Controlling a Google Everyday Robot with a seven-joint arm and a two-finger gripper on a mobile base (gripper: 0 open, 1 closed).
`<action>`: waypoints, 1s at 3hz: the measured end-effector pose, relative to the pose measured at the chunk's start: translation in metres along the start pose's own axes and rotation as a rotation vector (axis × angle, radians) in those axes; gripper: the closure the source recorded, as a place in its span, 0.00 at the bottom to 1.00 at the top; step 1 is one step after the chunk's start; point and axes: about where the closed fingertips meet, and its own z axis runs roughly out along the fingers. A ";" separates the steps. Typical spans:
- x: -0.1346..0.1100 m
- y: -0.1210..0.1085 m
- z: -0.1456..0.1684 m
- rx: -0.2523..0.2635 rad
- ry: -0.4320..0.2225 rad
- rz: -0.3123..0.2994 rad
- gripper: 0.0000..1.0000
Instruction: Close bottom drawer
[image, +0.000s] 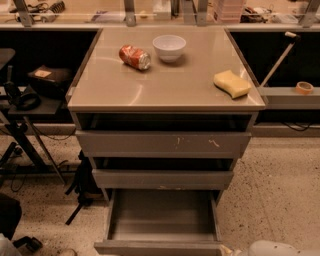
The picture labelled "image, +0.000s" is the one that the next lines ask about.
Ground grey bottom drawer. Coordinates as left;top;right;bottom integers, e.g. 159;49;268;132
94;190;223;256

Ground grey drawer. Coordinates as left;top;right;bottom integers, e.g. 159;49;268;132
76;113;251;158
94;190;223;256
92;158;233;190

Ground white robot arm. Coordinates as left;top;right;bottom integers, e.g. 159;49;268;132
221;240;320;256

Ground grey middle drawer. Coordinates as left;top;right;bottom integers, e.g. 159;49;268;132
92;158;233;190

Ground grey drawer cabinet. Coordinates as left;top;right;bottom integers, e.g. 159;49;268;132
65;25;267;205

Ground grey top drawer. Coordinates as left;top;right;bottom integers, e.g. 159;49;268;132
76;113;251;158

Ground person's shoe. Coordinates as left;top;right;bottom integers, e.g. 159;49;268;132
57;249;77;256

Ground yellow sponge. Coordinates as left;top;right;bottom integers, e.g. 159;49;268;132
213;70;251;99

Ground tape roll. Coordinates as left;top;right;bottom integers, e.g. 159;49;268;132
295;81;314;95

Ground white bowl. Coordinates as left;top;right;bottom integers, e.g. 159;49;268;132
153;35;186;63

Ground red soda can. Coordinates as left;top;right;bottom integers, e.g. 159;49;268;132
119;45;151;71

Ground black side stand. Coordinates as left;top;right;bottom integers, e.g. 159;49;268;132
0;47;68;185

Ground black floor object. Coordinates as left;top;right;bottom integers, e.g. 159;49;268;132
0;193;43;252

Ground person's jeans leg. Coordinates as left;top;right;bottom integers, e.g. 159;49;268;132
0;233;22;256

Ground grey stick with white tip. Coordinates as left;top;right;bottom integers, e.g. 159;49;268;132
260;31;301;87

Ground pink stacked bins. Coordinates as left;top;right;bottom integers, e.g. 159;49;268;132
213;0;246;23

